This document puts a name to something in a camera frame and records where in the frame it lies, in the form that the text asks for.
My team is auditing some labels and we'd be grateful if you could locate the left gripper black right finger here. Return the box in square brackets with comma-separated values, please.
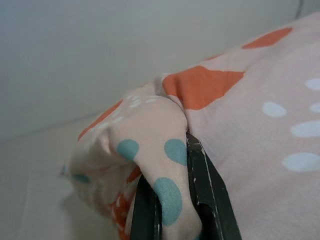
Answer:
[185, 131, 243, 240]

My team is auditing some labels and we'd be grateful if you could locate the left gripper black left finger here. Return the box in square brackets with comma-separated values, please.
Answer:
[129, 174, 164, 240]

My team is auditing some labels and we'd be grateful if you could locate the pink pillow with orange patches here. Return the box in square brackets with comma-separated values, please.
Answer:
[60, 11, 320, 240]

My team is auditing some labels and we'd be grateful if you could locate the mattress with cream sheet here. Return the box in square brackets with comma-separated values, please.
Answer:
[0, 116, 135, 240]

